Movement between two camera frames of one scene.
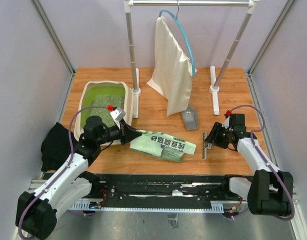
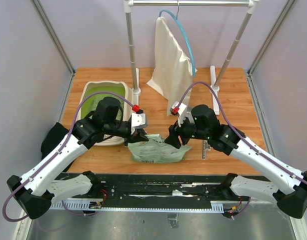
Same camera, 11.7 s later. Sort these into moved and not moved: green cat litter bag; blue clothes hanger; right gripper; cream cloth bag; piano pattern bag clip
Moved: right gripper; green cat litter bag
Not moved: blue clothes hanger; piano pattern bag clip; cream cloth bag
